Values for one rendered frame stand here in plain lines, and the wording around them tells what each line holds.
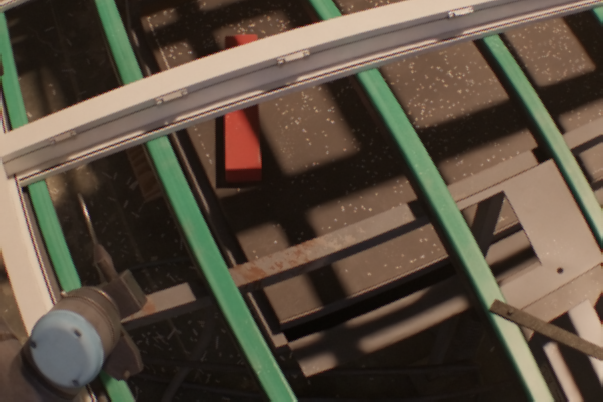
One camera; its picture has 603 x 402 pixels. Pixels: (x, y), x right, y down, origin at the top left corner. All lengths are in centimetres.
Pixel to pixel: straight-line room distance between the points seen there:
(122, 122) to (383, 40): 42
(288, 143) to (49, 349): 96
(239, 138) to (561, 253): 67
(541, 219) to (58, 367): 83
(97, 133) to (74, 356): 58
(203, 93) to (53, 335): 65
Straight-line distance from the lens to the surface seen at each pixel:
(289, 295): 185
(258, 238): 190
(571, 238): 165
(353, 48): 174
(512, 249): 196
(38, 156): 166
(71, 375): 117
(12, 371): 124
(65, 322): 116
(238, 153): 195
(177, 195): 163
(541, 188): 168
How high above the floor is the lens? 222
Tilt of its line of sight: 55 degrees down
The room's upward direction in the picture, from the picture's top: straight up
